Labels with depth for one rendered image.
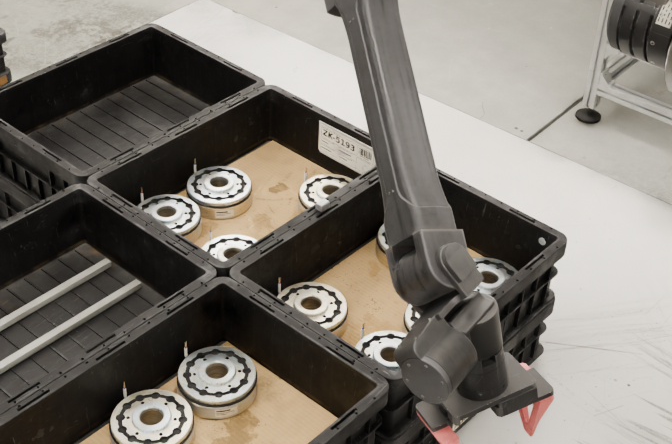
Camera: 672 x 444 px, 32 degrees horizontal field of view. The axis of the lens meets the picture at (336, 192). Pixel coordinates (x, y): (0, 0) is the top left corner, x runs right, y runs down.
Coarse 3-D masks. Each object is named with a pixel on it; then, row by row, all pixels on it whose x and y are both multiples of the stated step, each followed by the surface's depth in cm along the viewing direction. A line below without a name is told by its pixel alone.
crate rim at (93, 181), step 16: (256, 96) 192; (288, 96) 192; (224, 112) 188; (320, 112) 189; (192, 128) 184; (352, 128) 186; (160, 144) 180; (128, 160) 176; (96, 176) 172; (368, 176) 175; (112, 192) 169; (336, 192) 171; (128, 208) 166; (160, 224) 164; (288, 224) 165; (176, 240) 161; (272, 240) 162; (208, 256) 158; (240, 256) 159; (224, 272) 157
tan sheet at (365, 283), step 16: (352, 256) 175; (368, 256) 176; (480, 256) 177; (336, 272) 172; (352, 272) 172; (368, 272) 172; (384, 272) 173; (336, 288) 169; (352, 288) 169; (368, 288) 170; (384, 288) 170; (352, 304) 167; (368, 304) 167; (384, 304) 167; (400, 304) 167; (352, 320) 164; (368, 320) 164; (384, 320) 164; (400, 320) 164; (352, 336) 161
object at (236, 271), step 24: (360, 192) 172; (480, 192) 173; (312, 216) 166; (528, 216) 169; (288, 240) 162; (240, 264) 157; (528, 264) 160; (552, 264) 163; (504, 288) 156; (288, 312) 150; (336, 336) 147; (360, 360) 143
